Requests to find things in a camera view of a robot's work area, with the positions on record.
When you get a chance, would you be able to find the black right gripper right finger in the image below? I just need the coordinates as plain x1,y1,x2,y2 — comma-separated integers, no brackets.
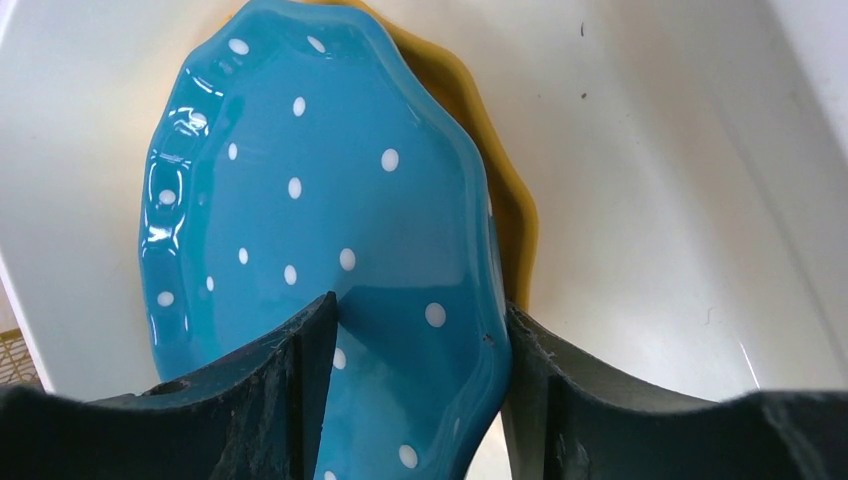
502,304,847,479

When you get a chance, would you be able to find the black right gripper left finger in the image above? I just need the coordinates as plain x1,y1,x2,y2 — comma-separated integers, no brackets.
1,293,339,479

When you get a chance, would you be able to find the yellow dotted plate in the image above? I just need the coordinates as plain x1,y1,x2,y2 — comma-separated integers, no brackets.
306,1,538,317

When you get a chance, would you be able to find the blue dotted plate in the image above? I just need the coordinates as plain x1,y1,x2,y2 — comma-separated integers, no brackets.
138,1,511,479

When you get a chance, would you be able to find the white plastic tub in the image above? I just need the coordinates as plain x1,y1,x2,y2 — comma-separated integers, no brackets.
0,0,848,480

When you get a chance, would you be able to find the gold wire basket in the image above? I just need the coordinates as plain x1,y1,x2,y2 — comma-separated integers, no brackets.
0,329,43,389

